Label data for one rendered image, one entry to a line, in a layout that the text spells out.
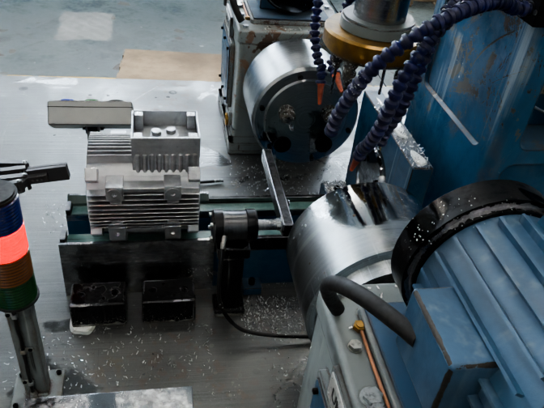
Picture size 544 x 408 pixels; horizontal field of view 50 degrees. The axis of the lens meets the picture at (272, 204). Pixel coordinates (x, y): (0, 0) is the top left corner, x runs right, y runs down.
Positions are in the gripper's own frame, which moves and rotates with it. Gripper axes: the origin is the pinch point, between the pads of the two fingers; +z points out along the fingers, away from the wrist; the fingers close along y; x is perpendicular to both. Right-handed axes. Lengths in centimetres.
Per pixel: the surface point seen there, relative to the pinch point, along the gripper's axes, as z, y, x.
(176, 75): 17, 233, 93
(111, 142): 12.3, 0.0, -4.8
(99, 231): 7.7, -7.3, 9.4
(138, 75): -4, 231, 90
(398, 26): 63, -4, -23
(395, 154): 64, -7, 1
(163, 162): 21.4, -4.8, -2.4
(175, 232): 21.4, -9.5, 10.2
